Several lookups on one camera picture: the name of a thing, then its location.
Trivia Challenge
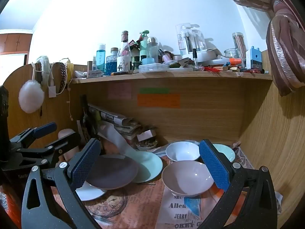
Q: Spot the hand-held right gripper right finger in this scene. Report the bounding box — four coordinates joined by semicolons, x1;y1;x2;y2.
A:
199;139;278;229

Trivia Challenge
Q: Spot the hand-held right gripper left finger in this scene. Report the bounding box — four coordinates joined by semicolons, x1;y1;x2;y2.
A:
21;138;102;229

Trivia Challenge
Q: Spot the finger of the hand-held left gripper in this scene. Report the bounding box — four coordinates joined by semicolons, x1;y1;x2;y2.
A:
10;122;58;148
42;132;81;165

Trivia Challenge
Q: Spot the mint green bowl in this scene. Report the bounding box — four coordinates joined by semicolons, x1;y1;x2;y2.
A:
212;144;236;163

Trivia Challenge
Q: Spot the white plate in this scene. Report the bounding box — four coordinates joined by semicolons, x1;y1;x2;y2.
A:
75;180;108;201

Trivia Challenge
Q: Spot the dark brown plate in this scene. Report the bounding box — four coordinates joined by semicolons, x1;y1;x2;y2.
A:
84;154;139;189

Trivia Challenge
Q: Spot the mauve bowl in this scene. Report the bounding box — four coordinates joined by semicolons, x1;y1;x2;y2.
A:
161;160;215;198

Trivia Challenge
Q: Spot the white bowl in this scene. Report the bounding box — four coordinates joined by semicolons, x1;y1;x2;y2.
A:
165;141;201;162

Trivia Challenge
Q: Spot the mint green plate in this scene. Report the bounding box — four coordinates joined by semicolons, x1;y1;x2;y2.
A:
125;148;164;183

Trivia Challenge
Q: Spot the cream white mug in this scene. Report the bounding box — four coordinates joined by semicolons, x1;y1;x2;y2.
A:
58;129;80;163

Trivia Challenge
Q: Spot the white fluffy puff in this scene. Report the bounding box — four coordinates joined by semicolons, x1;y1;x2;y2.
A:
18;80;45;114

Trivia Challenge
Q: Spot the dark glass bottle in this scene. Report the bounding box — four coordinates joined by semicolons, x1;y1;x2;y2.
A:
79;94;100;144

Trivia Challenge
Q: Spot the white paper sheet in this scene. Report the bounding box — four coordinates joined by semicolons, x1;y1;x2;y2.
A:
96;122;172;155

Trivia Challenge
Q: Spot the stack of folded newspapers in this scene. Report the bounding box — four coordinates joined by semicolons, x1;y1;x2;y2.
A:
88;103;141;140

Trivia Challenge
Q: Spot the dark dotted headband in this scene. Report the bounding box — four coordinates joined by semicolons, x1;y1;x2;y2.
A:
54;62;67;94

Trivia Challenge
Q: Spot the white fluffy headband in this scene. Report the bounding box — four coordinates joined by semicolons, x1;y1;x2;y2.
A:
36;56;52;86

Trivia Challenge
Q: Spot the small dish of shells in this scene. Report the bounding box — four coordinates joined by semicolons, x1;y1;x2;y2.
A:
135;139;159;151

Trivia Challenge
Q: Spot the yellow hair accessory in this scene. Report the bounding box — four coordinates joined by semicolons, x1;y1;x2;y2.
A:
66;61;73;83

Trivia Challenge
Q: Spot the newspaper print tablecloth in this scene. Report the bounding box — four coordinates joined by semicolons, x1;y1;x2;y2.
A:
51;143;284;229

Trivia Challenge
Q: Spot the small white box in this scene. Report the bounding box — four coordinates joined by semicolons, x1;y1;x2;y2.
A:
136;129;157;142

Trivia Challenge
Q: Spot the pink sticky note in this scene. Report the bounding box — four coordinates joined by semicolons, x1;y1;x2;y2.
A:
108;83;132;99

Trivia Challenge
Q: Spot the orange sticky note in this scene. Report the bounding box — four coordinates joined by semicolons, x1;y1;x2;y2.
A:
137;94;181;109

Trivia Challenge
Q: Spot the blue liquid plastic bottle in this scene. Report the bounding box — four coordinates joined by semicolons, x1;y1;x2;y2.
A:
96;43;106;72

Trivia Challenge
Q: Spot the wooden wardrobe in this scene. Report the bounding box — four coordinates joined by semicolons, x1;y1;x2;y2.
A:
0;30;32;55

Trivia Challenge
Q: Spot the blue glass bottle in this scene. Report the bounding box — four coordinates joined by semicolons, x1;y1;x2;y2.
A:
106;48;119;75

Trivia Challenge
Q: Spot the green sticky note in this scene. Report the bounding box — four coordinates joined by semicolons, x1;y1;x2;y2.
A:
139;87;170;94

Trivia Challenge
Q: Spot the clear printed glass bottle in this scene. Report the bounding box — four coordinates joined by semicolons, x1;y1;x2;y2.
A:
117;31;132;72

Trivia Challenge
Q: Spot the white plastic container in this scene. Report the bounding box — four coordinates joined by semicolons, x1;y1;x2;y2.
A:
195;49;229;67

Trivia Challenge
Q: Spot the round glass jar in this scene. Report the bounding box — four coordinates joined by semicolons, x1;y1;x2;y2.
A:
224;48;242;64

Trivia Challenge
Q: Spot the blue pencil sharpener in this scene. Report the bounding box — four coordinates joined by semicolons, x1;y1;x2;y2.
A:
245;46;262;70

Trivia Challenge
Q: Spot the clear plastic lidded box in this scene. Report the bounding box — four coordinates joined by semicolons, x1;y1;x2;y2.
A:
139;63;168;73

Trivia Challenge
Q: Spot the tall clear pencil jar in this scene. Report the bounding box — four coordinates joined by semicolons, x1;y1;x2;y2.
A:
232;32;247;60

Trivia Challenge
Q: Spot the packaged brush set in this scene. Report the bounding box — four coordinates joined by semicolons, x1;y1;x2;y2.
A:
192;29;207;52
176;24;193;55

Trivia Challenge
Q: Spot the green pump bottle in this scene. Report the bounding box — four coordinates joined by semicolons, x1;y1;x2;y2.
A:
139;30;150;61

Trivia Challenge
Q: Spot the clear bottle silver cap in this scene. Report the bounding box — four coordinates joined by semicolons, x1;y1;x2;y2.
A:
147;36;159;64

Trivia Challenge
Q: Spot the mauve satin curtain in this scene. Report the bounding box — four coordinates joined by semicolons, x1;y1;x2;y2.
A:
213;0;305;97

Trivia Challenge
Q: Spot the beaded string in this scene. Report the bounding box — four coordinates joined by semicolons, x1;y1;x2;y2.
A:
67;86;73;122

